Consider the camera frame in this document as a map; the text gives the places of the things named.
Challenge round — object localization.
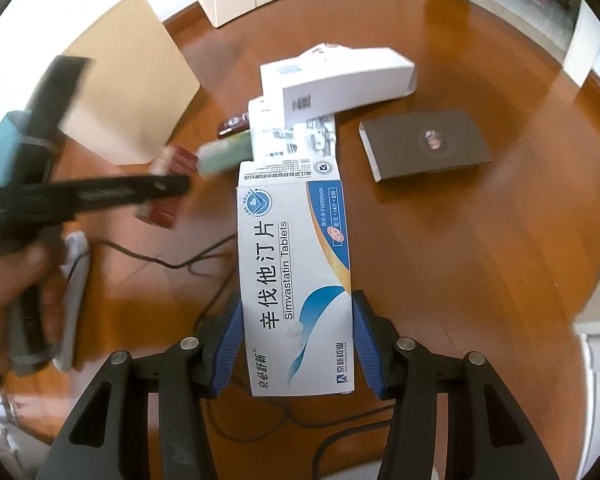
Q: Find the dark grey flat box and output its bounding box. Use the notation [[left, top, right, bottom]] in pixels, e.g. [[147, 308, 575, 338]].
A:
[[358, 108, 495, 183]]

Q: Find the white printed medicine box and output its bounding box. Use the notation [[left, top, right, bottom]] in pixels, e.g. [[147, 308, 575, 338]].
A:
[[248, 96, 339, 173]]

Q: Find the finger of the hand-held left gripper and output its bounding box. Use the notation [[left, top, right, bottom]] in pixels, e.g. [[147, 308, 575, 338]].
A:
[[0, 174, 192, 242], [26, 55, 94, 146]]

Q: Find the person's left hand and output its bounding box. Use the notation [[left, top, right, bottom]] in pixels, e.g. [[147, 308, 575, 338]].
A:
[[0, 242, 67, 372]]

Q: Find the black cable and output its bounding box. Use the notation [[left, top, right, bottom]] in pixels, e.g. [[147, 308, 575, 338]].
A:
[[87, 232, 397, 480]]

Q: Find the green and white tube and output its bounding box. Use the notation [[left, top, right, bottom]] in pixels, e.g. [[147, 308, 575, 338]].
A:
[[196, 131, 254, 177]]

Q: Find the dark red small packet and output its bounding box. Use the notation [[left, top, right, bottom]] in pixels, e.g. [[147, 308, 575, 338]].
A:
[[217, 111, 251, 137]]

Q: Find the brown cardboard box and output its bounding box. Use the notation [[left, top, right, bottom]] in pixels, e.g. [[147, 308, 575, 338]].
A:
[[59, 0, 202, 167]]

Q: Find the white and blue medicine box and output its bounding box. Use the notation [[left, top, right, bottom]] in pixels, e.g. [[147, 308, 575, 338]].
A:
[[236, 159, 356, 397]]

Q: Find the white carton box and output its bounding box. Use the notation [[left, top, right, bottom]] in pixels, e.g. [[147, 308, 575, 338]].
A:
[[259, 44, 417, 125]]

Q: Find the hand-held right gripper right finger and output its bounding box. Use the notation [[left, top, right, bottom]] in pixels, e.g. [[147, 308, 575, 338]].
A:
[[351, 290, 563, 480]]

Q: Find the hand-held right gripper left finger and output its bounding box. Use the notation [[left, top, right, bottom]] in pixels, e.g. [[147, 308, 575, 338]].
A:
[[36, 290, 245, 480]]

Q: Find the small red box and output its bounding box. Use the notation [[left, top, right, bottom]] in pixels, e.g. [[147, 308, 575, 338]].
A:
[[134, 144, 201, 230]]

